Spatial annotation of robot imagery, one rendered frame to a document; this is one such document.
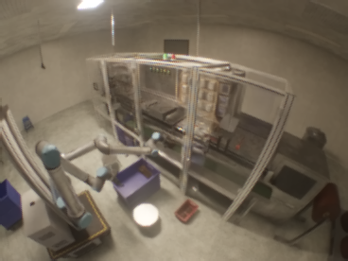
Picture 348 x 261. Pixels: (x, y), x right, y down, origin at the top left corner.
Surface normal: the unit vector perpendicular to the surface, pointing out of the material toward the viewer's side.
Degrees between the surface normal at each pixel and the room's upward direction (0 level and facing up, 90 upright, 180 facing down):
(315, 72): 90
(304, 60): 90
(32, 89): 90
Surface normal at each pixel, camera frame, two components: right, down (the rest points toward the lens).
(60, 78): 0.76, 0.38
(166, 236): 0.03, -0.83
